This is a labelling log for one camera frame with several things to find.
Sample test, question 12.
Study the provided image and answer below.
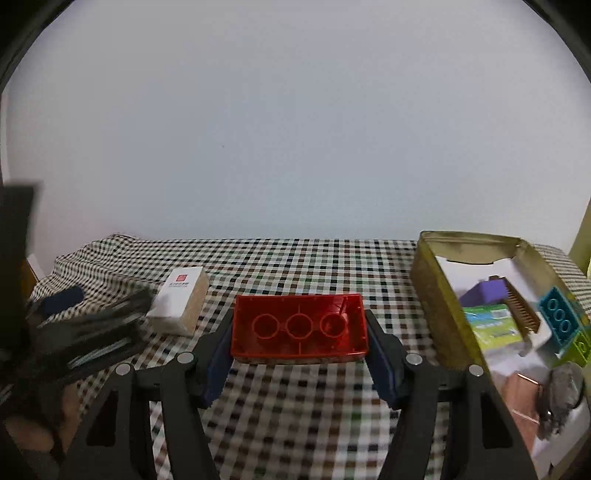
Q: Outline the purple building block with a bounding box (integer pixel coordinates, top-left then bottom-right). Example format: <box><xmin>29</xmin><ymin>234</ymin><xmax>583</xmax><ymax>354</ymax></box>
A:
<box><xmin>458</xmin><ymin>276</ymin><xmax>509</xmax><ymax>308</ymax></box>

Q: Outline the teal building block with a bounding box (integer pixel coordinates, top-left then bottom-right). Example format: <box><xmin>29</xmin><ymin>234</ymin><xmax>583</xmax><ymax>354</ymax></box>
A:
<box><xmin>537</xmin><ymin>287</ymin><xmax>591</xmax><ymax>357</ymax></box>

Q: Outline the checkered tablecloth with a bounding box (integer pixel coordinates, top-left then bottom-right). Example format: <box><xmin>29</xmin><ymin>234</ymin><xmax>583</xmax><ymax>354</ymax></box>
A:
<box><xmin>28</xmin><ymin>234</ymin><xmax>591</xmax><ymax>480</ymax></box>

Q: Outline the gold tin box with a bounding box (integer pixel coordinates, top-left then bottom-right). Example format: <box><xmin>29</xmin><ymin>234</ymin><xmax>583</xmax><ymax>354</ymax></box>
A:
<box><xmin>409</xmin><ymin>230</ymin><xmax>591</xmax><ymax>480</ymax></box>

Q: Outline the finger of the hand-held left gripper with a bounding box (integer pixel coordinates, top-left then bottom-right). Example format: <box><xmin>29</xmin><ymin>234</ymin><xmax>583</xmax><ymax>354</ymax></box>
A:
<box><xmin>27</xmin><ymin>285</ymin><xmax>86</xmax><ymax>324</ymax></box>
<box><xmin>37</xmin><ymin>285</ymin><xmax>155</xmax><ymax>384</ymax></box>

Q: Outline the white box with cork side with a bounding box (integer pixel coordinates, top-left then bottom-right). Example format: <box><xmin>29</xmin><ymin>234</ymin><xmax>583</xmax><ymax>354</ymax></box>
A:
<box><xmin>145</xmin><ymin>266</ymin><xmax>210</xmax><ymax>337</ymax></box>

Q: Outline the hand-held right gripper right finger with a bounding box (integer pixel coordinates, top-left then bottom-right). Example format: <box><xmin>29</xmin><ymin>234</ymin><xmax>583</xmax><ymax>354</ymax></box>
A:
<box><xmin>364</xmin><ymin>308</ymin><xmax>539</xmax><ymax>480</ymax></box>

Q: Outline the green labelled packet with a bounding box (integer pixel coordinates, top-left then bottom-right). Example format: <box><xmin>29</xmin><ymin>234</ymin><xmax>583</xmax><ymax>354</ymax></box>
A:
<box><xmin>462</xmin><ymin>303</ymin><xmax>526</xmax><ymax>354</ymax></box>

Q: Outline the brown wooden furniture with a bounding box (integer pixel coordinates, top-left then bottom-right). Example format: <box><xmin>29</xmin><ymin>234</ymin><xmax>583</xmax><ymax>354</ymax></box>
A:
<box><xmin>24</xmin><ymin>258</ymin><xmax>47</xmax><ymax>298</ymax></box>

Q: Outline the red translucent building block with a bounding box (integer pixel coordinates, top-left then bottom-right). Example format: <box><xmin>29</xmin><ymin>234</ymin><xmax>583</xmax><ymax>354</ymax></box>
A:
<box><xmin>229</xmin><ymin>292</ymin><xmax>369</xmax><ymax>366</ymax></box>

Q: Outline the wooden comb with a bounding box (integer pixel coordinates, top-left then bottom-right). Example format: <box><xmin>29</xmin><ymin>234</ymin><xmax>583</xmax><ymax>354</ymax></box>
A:
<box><xmin>488</xmin><ymin>274</ymin><xmax>543</xmax><ymax>335</ymax></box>

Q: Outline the lime green building block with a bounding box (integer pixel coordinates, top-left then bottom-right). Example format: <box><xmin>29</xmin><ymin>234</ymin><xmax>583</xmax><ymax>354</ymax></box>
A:
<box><xmin>560</xmin><ymin>329</ymin><xmax>591</xmax><ymax>371</ymax></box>

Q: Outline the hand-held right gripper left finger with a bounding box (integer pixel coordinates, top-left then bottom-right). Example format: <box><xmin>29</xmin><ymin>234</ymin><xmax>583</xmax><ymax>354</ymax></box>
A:
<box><xmin>66</xmin><ymin>308</ymin><xmax>236</xmax><ymax>480</ymax></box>

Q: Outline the person's left hand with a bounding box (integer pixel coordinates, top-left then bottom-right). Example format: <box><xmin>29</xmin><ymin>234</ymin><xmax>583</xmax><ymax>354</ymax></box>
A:
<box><xmin>4</xmin><ymin>381</ymin><xmax>84</xmax><ymax>462</ymax></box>

